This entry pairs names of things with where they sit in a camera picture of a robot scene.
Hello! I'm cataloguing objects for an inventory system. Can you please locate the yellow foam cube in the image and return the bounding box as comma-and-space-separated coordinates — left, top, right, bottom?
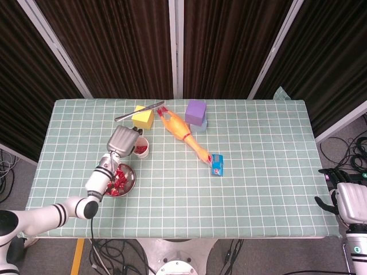
131, 105, 155, 131

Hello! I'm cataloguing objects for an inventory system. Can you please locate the dark brown partition panel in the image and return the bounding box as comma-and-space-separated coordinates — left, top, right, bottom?
0, 0, 94, 167
176, 0, 304, 100
34, 0, 177, 100
248, 0, 367, 144

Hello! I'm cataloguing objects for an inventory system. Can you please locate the silver table knife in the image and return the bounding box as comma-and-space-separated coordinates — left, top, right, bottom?
114, 100, 166, 123

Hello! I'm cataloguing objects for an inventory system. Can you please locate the purple foam cube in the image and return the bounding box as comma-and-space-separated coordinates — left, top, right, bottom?
185, 99, 208, 126

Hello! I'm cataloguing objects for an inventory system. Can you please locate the red candy heap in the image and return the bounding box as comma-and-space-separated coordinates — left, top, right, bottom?
104, 167, 128, 197

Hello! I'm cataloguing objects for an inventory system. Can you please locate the blue printed card packet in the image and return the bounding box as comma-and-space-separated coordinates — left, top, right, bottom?
210, 154, 225, 176

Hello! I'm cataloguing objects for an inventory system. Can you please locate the black floor cable bundle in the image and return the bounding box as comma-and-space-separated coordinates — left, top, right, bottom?
0, 148, 19, 203
319, 130, 367, 172
88, 217, 244, 275

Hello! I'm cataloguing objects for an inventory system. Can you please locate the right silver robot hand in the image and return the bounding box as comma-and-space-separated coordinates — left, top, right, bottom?
314, 168, 367, 226

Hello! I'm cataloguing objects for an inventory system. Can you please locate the white paper cup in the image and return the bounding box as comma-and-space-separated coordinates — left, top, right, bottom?
132, 136, 150, 159

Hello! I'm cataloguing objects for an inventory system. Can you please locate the black device with green sticker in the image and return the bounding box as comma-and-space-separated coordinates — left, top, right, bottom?
346, 171, 367, 184

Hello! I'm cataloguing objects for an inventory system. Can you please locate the yellow rubber chicken toy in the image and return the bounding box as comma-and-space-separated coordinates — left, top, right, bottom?
157, 106, 214, 164

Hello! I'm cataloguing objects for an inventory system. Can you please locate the metal bowl of red candies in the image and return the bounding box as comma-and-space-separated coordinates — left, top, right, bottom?
103, 163, 136, 197

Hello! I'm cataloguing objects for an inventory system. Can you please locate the green checkered tablecloth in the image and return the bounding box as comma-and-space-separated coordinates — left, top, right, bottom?
25, 85, 342, 239

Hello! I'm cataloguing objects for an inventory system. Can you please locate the light blue foam cube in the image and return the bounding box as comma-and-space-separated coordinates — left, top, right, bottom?
189, 119, 208, 135

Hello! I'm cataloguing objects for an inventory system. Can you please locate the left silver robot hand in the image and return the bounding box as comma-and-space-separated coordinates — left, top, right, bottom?
106, 125, 144, 159

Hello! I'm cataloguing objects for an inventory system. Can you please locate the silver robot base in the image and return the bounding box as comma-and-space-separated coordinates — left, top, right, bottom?
137, 238, 218, 275

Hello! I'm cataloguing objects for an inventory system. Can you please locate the yellow floor tape strip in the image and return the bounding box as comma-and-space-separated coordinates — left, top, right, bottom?
71, 238, 86, 275

